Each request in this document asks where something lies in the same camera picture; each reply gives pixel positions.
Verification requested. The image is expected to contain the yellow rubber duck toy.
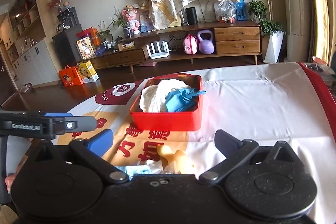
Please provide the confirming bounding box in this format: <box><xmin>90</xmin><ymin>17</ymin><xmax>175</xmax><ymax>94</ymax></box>
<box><xmin>157</xmin><ymin>145</ymin><xmax>194</xmax><ymax>174</ymax></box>

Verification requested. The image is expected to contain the blue rubber glove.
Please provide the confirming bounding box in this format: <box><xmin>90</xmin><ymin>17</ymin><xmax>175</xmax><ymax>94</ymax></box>
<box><xmin>165</xmin><ymin>88</ymin><xmax>206</xmax><ymax>113</ymax></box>

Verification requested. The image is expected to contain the white cloth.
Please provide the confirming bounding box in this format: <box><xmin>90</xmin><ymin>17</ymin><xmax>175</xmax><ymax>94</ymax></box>
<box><xmin>139</xmin><ymin>79</ymin><xmax>190</xmax><ymax>113</ymax></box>

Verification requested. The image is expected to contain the blue face mask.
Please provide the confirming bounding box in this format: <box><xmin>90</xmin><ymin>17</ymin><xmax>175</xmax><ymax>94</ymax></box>
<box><xmin>116</xmin><ymin>164</ymin><xmax>162</xmax><ymax>180</ymax></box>

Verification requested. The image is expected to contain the person's left hand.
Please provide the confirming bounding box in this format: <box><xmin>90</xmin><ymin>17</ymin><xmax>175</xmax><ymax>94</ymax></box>
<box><xmin>5</xmin><ymin>155</ymin><xmax>28</xmax><ymax>194</ymax></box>

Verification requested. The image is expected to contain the red metal tin box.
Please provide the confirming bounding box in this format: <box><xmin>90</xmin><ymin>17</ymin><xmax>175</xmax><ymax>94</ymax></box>
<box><xmin>129</xmin><ymin>74</ymin><xmax>206</xmax><ymax>131</ymax></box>

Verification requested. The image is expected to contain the orange gift box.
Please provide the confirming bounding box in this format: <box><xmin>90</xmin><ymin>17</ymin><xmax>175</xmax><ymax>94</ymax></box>
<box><xmin>59</xmin><ymin>65</ymin><xmax>84</xmax><ymax>87</ymax></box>

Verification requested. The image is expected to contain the yellow cardboard box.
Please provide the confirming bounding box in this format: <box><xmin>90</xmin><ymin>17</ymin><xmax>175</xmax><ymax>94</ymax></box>
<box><xmin>78</xmin><ymin>61</ymin><xmax>99</xmax><ymax>84</ymax></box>

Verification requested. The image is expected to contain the cereal box on cabinet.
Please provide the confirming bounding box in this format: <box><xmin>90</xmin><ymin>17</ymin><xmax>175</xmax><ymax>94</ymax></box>
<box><xmin>76</xmin><ymin>36</ymin><xmax>95</xmax><ymax>60</ymax></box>

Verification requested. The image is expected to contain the white and red tablecloth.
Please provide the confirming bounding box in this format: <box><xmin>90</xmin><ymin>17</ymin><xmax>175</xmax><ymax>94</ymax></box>
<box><xmin>71</xmin><ymin>63</ymin><xmax>335</xmax><ymax>223</ymax></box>

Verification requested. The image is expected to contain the black cabinet with coffee machine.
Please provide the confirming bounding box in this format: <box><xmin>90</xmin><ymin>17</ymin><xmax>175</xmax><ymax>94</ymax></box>
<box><xmin>52</xmin><ymin>7</ymin><xmax>83</xmax><ymax>68</ymax></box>

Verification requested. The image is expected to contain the small white box on cabinet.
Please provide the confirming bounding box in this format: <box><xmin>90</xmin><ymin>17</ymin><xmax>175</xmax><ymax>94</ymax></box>
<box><xmin>118</xmin><ymin>41</ymin><xmax>134</xmax><ymax>51</ymax></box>

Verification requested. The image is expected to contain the purple kettlebell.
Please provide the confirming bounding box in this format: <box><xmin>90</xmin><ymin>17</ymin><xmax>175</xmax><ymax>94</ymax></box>
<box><xmin>197</xmin><ymin>30</ymin><xmax>215</xmax><ymax>55</ymax></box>

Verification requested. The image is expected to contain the white router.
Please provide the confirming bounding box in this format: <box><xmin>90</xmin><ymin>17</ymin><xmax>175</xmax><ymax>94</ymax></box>
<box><xmin>146</xmin><ymin>40</ymin><xmax>170</xmax><ymax>60</ymax></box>

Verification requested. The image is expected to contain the wooden TV cabinet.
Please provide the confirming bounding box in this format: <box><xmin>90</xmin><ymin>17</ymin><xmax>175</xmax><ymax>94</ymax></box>
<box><xmin>91</xmin><ymin>20</ymin><xmax>262</xmax><ymax>71</ymax></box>

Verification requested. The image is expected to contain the pink toy case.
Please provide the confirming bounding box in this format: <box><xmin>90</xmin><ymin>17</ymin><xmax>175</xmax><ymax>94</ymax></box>
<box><xmin>183</xmin><ymin>34</ymin><xmax>198</xmax><ymax>55</ymax></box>

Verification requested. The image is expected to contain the small potted green plant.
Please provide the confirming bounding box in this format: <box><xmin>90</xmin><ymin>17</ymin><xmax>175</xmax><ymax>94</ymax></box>
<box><xmin>110</xmin><ymin>7</ymin><xmax>133</xmax><ymax>38</ymax></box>

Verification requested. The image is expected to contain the pink plush doll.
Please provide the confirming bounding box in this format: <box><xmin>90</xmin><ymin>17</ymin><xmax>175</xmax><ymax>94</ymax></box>
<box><xmin>121</xmin><ymin>5</ymin><xmax>140</xmax><ymax>35</ymax></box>

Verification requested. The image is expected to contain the black cylindrical speaker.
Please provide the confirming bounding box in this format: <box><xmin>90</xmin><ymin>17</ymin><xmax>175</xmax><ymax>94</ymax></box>
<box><xmin>185</xmin><ymin>7</ymin><xmax>198</xmax><ymax>26</ymax></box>

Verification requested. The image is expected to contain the blue bottle pack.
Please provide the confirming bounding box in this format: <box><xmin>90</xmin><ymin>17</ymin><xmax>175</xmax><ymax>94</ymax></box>
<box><xmin>235</xmin><ymin>0</ymin><xmax>248</xmax><ymax>21</ymax></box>

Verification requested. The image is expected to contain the white standing air conditioner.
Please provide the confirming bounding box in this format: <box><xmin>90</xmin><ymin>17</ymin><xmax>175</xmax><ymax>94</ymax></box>
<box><xmin>285</xmin><ymin>0</ymin><xmax>311</xmax><ymax>62</ymax></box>

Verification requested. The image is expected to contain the clear plastic bag of items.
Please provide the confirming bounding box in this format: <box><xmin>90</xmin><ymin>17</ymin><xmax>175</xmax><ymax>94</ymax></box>
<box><xmin>218</xmin><ymin>0</ymin><xmax>236</xmax><ymax>23</ymax></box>

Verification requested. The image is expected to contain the wooden wall shelf unit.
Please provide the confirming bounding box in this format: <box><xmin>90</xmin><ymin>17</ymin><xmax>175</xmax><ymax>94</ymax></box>
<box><xmin>1</xmin><ymin>0</ymin><xmax>62</xmax><ymax>86</ymax></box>

